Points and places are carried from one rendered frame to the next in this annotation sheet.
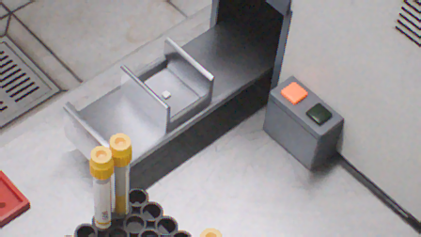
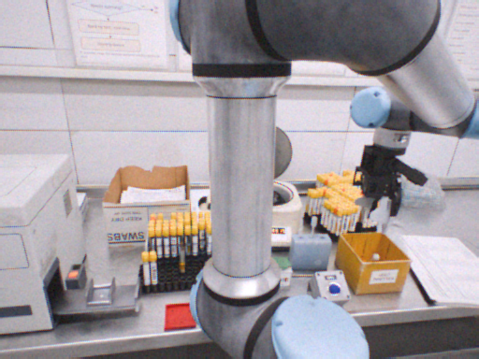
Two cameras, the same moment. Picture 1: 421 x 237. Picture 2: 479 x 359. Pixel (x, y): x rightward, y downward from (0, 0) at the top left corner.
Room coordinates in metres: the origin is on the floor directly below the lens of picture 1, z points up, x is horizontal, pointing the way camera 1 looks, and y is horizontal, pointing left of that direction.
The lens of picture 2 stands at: (0.74, 0.63, 1.45)
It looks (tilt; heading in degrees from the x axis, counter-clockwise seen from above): 24 degrees down; 218
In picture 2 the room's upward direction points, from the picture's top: 3 degrees clockwise
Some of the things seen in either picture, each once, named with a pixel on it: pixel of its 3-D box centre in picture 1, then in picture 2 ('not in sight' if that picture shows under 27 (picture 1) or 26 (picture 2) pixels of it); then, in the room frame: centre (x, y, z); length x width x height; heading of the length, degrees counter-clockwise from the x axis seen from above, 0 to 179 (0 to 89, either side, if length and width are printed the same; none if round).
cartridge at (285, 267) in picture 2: not in sight; (281, 273); (0.13, 0.29, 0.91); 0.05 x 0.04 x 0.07; 49
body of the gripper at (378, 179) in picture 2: not in sight; (380, 170); (-0.03, 0.43, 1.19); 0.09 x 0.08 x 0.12; 139
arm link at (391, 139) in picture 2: not in sight; (392, 136); (-0.04, 0.44, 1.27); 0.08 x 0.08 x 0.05
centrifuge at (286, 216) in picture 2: not in sight; (262, 209); (-0.07, 0.08, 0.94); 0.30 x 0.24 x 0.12; 40
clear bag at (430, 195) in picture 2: not in sight; (420, 185); (-0.69, 0.43, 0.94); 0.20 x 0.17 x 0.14; 114
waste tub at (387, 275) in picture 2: not in sight; (370, 262); (-0.06, 0.45, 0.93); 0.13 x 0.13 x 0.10; 48
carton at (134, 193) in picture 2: not in sight; (152, 201); (0.16, -0.20, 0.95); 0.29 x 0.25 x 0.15; 49
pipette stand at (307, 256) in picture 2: not in sight; (309, 253); (0.02, 0.31, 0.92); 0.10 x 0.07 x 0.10; 134
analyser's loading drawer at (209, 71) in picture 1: (186, 77); (90, 295); (0.50, 0.03, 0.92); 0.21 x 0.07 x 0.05; 139
